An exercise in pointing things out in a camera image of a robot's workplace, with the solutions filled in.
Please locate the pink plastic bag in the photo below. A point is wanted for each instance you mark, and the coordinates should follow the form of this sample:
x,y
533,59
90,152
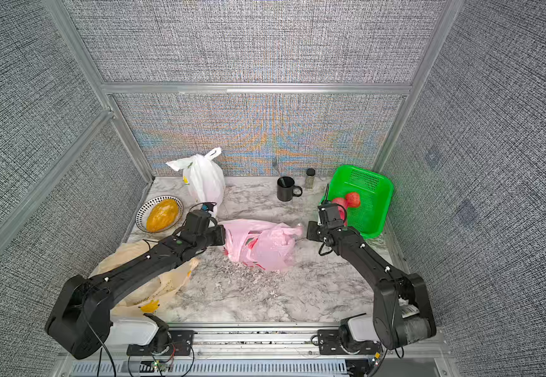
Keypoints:
x,y
260,244

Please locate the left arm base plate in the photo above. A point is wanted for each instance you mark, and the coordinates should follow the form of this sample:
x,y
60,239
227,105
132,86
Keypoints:
x,y
165,343

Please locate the pink red apple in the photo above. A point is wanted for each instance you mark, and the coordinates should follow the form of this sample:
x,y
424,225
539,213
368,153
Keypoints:
x,y
342,204

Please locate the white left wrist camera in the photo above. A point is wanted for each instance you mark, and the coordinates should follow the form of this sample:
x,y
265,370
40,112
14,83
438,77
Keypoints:
x,y
211,209

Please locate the black mug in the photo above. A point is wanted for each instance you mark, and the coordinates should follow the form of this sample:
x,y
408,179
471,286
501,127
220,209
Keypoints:
x,y
287,189

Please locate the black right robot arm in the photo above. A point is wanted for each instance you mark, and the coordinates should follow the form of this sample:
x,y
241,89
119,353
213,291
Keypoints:
x,y
402,312

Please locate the green plastic basket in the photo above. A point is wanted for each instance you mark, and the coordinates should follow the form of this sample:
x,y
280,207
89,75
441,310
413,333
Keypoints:
x,y
375,193

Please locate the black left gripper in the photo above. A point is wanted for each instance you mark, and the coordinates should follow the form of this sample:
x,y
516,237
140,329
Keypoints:
x,y
219,229

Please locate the aluminium front rail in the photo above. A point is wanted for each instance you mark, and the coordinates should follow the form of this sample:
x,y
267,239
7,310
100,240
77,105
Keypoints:
x,y
285,341

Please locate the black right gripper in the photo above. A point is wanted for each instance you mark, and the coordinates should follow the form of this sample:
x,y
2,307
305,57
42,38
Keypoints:
x,y
311,228

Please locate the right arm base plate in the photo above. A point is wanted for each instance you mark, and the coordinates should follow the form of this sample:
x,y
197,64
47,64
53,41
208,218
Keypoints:
x,y
335,342

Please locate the beige plastic bag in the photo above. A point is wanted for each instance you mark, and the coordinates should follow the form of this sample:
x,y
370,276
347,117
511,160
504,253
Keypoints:
x,y
153,296

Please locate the white plastic bag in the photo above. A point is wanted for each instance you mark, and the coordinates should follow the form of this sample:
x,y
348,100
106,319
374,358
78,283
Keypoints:
x,y
203,177

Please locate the metal spoon in mug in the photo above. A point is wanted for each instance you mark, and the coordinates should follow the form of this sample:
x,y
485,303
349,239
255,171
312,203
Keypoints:
x,y
275,166

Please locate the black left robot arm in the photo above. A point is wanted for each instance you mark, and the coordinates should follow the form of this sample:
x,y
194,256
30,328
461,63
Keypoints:
x,y
80,320

